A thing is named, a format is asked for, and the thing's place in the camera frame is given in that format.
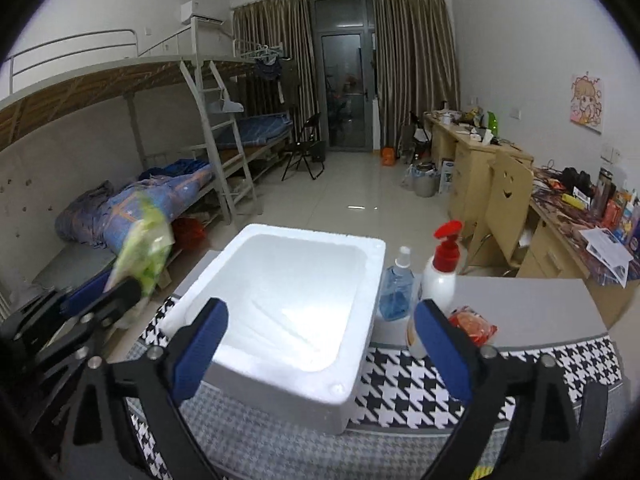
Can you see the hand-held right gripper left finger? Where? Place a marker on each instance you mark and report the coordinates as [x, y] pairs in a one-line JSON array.
[[200, 350]]

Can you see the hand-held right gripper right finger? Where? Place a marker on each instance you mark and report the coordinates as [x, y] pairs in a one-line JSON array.
[[442, 350]]

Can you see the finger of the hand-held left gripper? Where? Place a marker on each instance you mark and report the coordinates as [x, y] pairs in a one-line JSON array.
[[122, 292], [87, 291]]

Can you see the green white plastic bag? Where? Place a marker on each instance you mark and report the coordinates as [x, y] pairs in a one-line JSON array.
[[145, 240]]

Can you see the white foam box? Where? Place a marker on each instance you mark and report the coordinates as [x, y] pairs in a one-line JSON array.
[[280, 285]]

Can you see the red snack packet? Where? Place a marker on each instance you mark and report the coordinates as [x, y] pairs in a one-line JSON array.
[[472, 325]]

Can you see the houndstooth tablecloth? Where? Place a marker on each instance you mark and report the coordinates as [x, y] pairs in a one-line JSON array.
[[400, 385]]

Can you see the white red pump bottle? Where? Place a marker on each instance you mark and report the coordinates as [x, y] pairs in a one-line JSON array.
[[437, 280]]

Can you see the blue spray bottle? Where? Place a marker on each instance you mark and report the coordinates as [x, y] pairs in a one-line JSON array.
[[395, 295]]

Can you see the blue patterned quilt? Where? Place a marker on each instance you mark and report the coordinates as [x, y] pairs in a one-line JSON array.
[[100, 210]]

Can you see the red basin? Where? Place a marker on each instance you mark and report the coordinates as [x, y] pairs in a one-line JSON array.
[[189, 232]]

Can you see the light wooden desk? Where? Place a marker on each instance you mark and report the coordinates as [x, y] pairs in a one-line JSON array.
[[467, 160], [555, 255]]

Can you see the white bed ladder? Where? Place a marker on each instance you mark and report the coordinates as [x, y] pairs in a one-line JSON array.
[[220, 160]]

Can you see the wooden chair with smiley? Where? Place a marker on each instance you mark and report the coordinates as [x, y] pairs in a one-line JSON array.
[[505, 195]]

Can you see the grey trash bin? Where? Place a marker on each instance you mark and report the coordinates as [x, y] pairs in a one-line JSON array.
[[425, 180]]

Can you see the white blue carton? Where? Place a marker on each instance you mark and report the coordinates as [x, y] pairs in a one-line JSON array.
[[447, 176]]

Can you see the printed paper sheets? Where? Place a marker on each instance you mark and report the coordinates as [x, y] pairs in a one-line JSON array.
[[607, 255]]

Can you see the yellow tube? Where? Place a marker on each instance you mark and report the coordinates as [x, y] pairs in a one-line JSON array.
[[575, 201]]

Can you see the orange bag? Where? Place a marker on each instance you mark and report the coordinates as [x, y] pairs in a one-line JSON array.
[[389, 156]]

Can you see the blue checked mattress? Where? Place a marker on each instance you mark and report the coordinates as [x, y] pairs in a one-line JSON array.
[[260, 127]]

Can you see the black bag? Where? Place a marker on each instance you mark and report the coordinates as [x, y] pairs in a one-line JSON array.
[[575, 179]]

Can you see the white metal bunk bed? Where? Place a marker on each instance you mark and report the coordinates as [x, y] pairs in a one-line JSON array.
[[100, 75]]

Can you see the cluster of toiletry bottles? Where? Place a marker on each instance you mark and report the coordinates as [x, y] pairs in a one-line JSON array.
[[620, 210]]

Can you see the green bottle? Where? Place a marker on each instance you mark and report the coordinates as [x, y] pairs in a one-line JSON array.
[[492, 124]]

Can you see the dark hanging clothes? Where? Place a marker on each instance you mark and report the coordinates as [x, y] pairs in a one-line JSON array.
[[267, 69]]

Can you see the brown curtain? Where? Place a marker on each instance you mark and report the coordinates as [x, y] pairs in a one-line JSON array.
[[415, 60], [275, 50]]

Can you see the white air conditioner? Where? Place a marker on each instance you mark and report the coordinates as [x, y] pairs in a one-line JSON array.
[[200, 12]]

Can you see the glass balcony door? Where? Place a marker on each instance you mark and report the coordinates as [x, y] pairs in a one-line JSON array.
[[345, 70]]

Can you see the cartoon wall poster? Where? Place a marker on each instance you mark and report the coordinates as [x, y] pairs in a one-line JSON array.
[[586, 104]]

